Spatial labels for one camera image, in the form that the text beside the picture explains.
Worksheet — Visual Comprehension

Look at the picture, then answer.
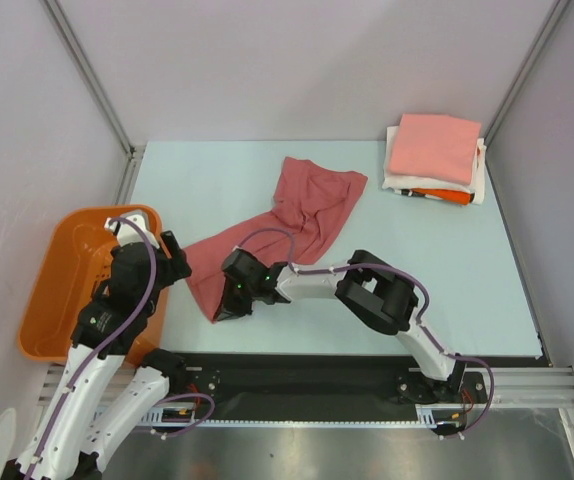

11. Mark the red t shirt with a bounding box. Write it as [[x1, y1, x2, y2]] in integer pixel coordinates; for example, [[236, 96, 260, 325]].
[[186, 157, 368, 322]]

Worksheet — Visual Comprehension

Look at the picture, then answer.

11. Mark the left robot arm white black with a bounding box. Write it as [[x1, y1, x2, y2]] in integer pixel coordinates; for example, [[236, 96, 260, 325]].
[[2, 225, 191, 479]]

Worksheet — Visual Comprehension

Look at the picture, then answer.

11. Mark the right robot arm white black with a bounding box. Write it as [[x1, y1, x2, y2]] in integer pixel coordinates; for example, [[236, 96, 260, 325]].
[[215, 248, 465, 401]]

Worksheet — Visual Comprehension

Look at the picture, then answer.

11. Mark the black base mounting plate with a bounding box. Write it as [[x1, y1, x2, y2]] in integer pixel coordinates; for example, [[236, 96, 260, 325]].
[[141, 349, 489, 423]]

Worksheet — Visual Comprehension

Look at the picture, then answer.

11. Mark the orange plastic laundry basket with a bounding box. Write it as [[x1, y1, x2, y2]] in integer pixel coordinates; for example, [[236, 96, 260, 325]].
[[17, 204, 163, 365]]

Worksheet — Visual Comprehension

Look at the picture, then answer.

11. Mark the folded orange white t shirt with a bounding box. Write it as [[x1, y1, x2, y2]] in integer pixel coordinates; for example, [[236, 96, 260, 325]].
[[397, 189, 476, 205]]

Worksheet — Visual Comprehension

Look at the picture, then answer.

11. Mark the folded pink t shirt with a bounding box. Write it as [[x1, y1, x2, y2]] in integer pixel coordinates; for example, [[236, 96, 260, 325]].
[[387, 113, 482, 186]]

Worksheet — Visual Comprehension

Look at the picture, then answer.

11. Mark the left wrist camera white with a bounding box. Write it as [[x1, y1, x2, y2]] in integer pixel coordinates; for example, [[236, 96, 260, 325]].
[[104, 210, 159, 249]]

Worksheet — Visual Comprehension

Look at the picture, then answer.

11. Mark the left aluminium frame post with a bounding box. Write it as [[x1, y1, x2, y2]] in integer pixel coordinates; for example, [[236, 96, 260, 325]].
[[40, 0, 136, 157]]

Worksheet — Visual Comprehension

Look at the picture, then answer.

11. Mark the aluminium frame post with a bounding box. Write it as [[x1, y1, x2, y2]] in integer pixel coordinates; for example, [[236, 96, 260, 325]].
[[484, 0, 574, 146], [40, 0, 136, 157]]

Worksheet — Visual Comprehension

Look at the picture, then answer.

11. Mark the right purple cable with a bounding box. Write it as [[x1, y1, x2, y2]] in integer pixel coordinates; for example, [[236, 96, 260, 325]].
[[234, 227, 496, 436]]

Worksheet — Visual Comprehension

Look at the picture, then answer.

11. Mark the white slotted cable duct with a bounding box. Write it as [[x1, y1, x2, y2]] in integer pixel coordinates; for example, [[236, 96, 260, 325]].
[[135, 404, 464, 430]]

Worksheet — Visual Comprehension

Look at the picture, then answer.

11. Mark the right aluminium frame post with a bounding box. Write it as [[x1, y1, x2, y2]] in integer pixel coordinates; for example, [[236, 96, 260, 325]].
[[484, 0, 574, 146]]

